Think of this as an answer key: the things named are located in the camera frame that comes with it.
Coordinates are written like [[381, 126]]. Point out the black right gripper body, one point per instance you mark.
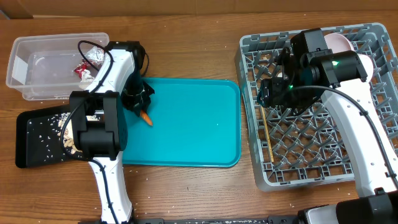
[[282, 96]]

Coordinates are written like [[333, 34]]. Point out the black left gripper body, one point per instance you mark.
[[137, 92]]

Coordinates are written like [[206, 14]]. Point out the orange carrot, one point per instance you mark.
[[146, 118]]

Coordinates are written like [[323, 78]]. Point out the wooden chopstick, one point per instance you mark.
[[263, 114]]

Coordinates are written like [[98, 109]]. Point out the paper napkin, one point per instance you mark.
[[86, 76]]

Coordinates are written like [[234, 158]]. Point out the red foil snack wrapper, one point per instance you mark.
[[93, 62]]

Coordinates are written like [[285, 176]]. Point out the pink plate with food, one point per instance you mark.
[[338, 43]]

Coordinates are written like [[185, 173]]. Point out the rice and meat leftovers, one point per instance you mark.
[[66, 130]]

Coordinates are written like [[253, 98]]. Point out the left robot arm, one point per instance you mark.
[[99, 125]]

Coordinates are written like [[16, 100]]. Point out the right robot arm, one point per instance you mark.
[[326, 67]]

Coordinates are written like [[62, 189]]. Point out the grey dishwasher rack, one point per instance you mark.
[[307, 147]]

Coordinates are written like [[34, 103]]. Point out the teal serving tray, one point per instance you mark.
[[196, 123]]

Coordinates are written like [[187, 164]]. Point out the clear plastic bin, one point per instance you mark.
[[43, 67]]

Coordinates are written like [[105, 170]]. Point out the black bin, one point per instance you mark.
[[37, 137]]

